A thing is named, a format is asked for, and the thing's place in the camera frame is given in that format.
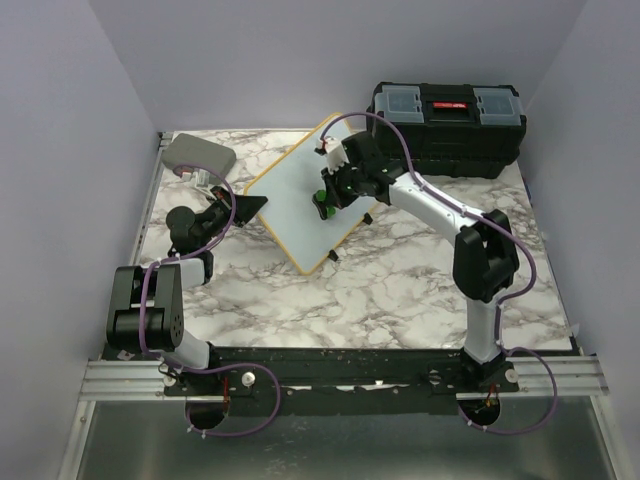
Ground black plastic toolbox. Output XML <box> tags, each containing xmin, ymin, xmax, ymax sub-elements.
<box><xmin>366</xmin><ymin>82</ymin><xmax>527</xmax><ymax>179</ymax></box>

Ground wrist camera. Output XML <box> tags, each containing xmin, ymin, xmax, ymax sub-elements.
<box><xmin>315</xmin><ymin>136</ymin><xmax>349</xmax><ymax>174</ymax></box>
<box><xmin>173</xmin><ymin>167</ymin><xmax>213</xmax><ymax>196</ymax></box>

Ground aluminium frame rail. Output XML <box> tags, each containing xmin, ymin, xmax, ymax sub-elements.
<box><xmin>54</xmin><ymin>131</ymin><xmax>609</xmax><ymax>480</ymax></box>

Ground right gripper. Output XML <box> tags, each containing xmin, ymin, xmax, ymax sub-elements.
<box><xmin>320</xmin><ymin>161</ymin><xmax>364</xmax><ymax>212</ymax></box>

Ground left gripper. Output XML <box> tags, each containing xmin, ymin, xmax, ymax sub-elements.
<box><xmin>198</xmin><ymin>186</ymin><xmax>269</xmax><ymax>248</ymax></box>

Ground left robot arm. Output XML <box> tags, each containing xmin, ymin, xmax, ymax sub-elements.
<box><xmin>106</xmin><ymin>186</ymin><xmax>268</xmax><ymax>395</ymax></box>

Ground yellow framed whiteboard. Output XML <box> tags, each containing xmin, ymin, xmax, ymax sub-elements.
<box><xmin>244</xmin><ymin>113</ymin><xmax>377</xmax><ymax>275</ymax></box>

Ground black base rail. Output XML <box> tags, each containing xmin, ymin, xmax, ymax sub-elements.
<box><xmin>87</xmin><ymin>347</ymin><xmax>519</xmax><ymax>423</ymax></box>

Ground grey plastic case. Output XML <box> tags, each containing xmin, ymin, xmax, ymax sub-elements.
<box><xmin>160</xmin><ymin>133</ymin><xmax>237</xmax><ymax>177</ymax></box>

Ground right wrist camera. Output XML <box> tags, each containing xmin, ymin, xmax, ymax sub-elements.
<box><xmin>315</xmin><ymin>136</ymin><xmax>349</xmax><ymax>174</ymax></box>

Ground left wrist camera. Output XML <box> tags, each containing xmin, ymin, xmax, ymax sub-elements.
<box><xmin>173</xmin><ymin>167</ymin><xmax>213</xmax><ymax>196</ymax></box>

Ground green whiteboard eraser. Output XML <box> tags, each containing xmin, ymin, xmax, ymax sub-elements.
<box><xmin>312</xmin><ymin>190</ymin><xmax>336</xmax><ymax>220</ymax></box>

